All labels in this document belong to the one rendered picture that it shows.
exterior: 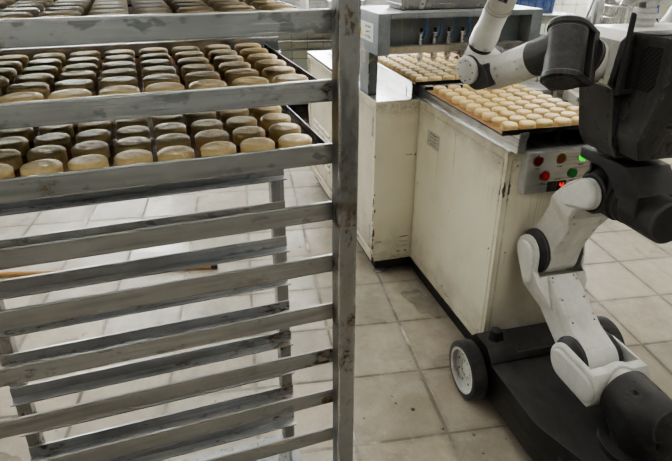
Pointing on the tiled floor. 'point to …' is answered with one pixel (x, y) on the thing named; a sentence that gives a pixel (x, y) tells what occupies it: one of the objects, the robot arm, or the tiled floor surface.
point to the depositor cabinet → (376, 166)
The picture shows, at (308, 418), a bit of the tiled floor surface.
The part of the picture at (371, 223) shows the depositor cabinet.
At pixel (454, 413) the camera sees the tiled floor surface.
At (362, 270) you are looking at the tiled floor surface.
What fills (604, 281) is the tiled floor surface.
